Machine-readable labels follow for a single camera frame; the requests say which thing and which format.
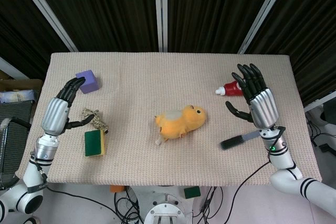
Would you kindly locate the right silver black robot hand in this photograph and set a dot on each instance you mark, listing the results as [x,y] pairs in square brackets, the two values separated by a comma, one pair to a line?
[263,110]

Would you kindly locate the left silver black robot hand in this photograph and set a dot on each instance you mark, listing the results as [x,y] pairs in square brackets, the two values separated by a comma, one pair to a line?
[53,115]

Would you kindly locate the yellow plush duck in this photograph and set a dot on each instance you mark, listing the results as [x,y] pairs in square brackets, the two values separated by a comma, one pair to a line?
[181,123]

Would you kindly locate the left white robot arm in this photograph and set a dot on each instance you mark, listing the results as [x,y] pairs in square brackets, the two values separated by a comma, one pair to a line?
[25,176]

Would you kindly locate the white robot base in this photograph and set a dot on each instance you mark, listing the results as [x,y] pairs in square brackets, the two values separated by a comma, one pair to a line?
[164,205]

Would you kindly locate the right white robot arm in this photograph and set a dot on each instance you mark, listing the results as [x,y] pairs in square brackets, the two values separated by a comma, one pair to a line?
[291,166]

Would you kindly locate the red ketchup bottle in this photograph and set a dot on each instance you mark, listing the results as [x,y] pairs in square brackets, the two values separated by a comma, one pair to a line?
[231,89]

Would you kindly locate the cardboard box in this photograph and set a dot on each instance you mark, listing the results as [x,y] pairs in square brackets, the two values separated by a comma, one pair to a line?
[18,83]

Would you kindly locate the purple foam cube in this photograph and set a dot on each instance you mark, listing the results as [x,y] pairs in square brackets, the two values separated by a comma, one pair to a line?
[89,82]

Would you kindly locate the green yellow sponge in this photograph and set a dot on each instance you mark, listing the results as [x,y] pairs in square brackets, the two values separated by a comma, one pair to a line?
[94,143]

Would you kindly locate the orange block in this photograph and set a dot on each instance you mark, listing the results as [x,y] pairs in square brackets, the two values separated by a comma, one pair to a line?
[116,188]

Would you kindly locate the beige woven table cloth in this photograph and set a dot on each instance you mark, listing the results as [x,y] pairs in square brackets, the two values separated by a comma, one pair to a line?
[168,77]

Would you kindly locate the green block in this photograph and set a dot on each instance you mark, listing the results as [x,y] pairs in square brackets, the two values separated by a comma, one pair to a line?
[192,192]

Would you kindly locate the white aluminium curtain post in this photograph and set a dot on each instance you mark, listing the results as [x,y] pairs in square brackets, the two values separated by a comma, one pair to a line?
[265,11]
[161,11]
[48,11]

